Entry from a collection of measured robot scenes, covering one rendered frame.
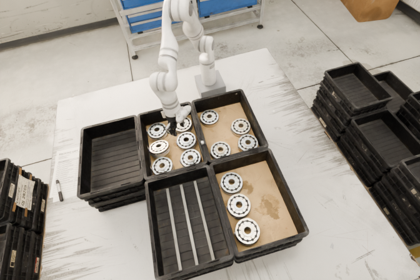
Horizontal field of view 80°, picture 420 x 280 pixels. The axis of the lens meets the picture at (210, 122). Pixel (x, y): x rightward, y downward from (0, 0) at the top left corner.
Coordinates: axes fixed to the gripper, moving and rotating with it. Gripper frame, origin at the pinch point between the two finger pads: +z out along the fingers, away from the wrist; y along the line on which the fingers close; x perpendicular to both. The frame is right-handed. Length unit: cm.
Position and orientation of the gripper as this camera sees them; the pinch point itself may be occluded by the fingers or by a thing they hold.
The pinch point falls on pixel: (178, 129)
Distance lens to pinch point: 119.9
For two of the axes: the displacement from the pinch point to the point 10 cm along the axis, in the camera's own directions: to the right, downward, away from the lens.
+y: -5.1, 7.2, -4.8
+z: 0.7, 5.9, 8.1
